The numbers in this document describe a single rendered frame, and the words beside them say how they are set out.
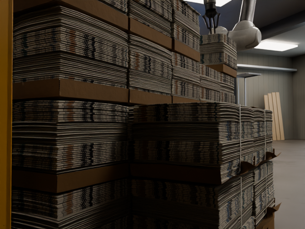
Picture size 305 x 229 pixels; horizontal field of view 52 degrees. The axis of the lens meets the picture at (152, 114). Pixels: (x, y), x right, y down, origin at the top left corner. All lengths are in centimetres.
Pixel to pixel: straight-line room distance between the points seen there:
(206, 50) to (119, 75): 100
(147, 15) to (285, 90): 1091
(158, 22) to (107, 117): 47
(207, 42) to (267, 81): 955
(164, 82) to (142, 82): 16
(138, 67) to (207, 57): 89
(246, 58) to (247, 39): 860
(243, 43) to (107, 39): 155
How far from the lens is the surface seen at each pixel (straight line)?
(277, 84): 1170
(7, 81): 46
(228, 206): 96
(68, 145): 80
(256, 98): 1101
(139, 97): 103
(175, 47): 129
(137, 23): 107
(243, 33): 236
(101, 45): 91
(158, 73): 115
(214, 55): 187
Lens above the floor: 54
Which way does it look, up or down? 2 degrees up
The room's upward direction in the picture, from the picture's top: straight up
